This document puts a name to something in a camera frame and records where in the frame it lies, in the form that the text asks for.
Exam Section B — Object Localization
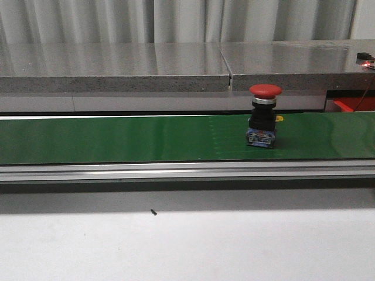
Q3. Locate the white pleated curtain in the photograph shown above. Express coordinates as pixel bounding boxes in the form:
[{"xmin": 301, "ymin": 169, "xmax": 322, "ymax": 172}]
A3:
[{"xmin": 1, "ymin": 1, "xmax": 358, "ymax": 44}]

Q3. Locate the aluminium conveyor frame rail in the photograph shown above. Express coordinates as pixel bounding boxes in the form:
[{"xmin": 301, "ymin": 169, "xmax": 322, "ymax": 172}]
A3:
[{"xmin": 1, "ymin": 159, "xmax": 374, "ymax": 182}]

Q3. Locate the grey stone counter slab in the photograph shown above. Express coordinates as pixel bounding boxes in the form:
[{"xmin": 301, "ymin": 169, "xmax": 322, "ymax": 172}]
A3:
[
  {"xmin": 1, "ymin": 43, "xmax": 230, "ymax": 92},
  {"xmin": 220, "ymin": 40, "xmax": 374, "ymax": 91}
]

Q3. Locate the grey stone counter right slab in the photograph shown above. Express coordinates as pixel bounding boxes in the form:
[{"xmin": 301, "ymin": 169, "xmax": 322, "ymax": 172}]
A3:
[{"xmin": 220, "ymin": 40, "xmax": 374, "ymax": 91}]

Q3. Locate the grey stone counter left slab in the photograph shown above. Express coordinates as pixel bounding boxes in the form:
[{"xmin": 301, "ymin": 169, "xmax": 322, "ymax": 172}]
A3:
[{"xmin": 1, "ymin": 43, "xmax": 230, "ymax": 92}]

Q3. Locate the small black sensor red light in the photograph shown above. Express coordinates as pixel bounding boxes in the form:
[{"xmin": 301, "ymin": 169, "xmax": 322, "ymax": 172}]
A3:
[{"xmin": 356, "ymin": 52, "xmax": 374, "ymax": 70}]

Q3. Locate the thin sensor cable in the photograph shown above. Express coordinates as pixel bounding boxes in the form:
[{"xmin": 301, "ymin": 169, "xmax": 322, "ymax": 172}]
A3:
[{"xmin": 353, "ymin": 66, "xmax": 375, "ymax": 112}]

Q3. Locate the push button top edge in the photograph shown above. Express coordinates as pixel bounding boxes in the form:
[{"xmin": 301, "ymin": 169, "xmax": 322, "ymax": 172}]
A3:
[{"xmin": 246, "ymin": 84, "xmax": 282, "ymax": 149}]

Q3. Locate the red bin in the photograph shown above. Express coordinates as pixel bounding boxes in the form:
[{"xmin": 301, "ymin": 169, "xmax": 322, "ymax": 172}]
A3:
[{"xmin": 333, "ymin": 97, "xmax": 375, "ymax": 112}]

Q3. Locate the green conveyor belt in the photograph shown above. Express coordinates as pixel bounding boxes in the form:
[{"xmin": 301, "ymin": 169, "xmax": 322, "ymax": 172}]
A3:
[{"xmin": 1, "ymin": 112, "xmax": 374, "ymax": 165}]

